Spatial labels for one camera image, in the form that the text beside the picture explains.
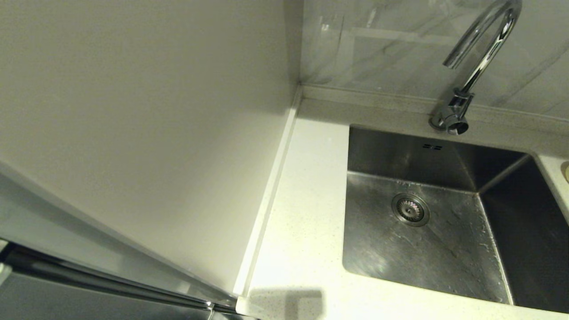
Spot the white counter edge strip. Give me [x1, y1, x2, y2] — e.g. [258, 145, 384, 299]
[233, 87, 303, 298]

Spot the stainless steel sink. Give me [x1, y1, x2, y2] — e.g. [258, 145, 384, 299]
[342, 125, 569, 314]

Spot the metal sink drain strainer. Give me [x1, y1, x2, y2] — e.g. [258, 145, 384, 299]
[391, 193, 430, 227]

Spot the chrome gooseneck faucet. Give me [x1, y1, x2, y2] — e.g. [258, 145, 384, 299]
[429, 0, 523, 136]

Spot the dark appliance door handle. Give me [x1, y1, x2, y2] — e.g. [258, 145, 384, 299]
[0, 243, 238, 314]

